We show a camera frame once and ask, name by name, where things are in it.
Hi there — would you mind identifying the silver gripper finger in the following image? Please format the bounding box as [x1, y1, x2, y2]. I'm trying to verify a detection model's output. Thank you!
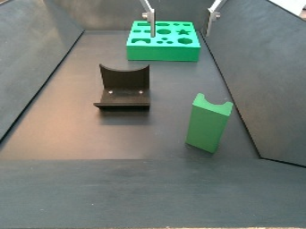
[138, 0, 154, 38]
[205, 0, 224, 36]

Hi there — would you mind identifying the green arch block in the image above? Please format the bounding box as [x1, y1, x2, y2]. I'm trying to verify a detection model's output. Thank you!
[185, 93, 232, 153]

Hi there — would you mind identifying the green shape sorter board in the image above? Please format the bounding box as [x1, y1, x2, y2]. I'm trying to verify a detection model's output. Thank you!
[125, 21, 200, 62]

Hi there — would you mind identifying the black curved holder stand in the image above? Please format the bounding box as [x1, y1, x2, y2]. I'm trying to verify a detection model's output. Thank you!
[93, 64, 150, 109]

